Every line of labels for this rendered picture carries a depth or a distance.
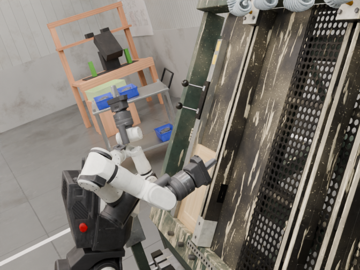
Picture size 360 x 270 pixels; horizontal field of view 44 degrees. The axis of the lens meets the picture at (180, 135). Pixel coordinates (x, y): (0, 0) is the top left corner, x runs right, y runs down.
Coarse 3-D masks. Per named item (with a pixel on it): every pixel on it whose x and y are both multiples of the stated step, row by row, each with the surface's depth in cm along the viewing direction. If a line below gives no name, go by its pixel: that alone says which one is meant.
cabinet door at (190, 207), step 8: (200, 144) 232; (200, 152) 227; (208, 152) 219; (208, 160) 218; (192, 192) 227; (200, 192) 219; (184, 200) 233; (192, 200) 225; (200, 200) 218; (184, 208) 231; (192, 208) 223; (184, 216) 229; (192, 216) 222; (184, 224) 227; (192, 224) 219; (192, 232) 218
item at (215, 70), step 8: (224, 40) 226; (224, 48) 227; (216, 56) 227; (224, 56) 228; (216, 64) 227; (216, 72) 228; (208, 80) 230; (216, 80) 229; (208, 88) 228; (208, 96) 229; (208, 104) 230; (208, 112) 231; (200, 120) 230; (200, 128) 231; (192, 136) 234; (200, 136) 232; (192, 144) 232; (192, 152) 232; (176, 208) 235; (176, 216) 236
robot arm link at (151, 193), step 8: (144, 184) 152; (152, 184) 151; (144, 192) 150; (152, 192) 150; (160, 192) 151; (168, 192) 153; (144, 200) 151; (152, 200) 150; (160, 200) 151; (168, 200) 153; (176, 200) 155; (160, 208) 153; (168, 208) 153
